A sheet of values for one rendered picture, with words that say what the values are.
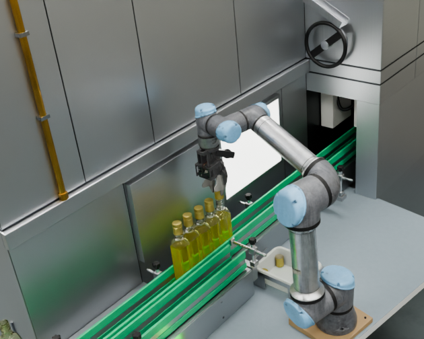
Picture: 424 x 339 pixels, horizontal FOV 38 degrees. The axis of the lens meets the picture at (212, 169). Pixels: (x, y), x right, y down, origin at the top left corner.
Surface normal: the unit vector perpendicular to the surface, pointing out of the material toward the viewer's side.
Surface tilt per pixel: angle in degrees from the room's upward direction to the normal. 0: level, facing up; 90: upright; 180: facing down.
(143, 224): 90
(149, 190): 90
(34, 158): 90
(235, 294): 90
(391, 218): 0
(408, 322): 0
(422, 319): 0
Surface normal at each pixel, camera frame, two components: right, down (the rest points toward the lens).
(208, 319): 0.75, 0.25
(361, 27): -0.65, 0.43
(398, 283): -0.10, -0.87
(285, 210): -0.81, 0.26
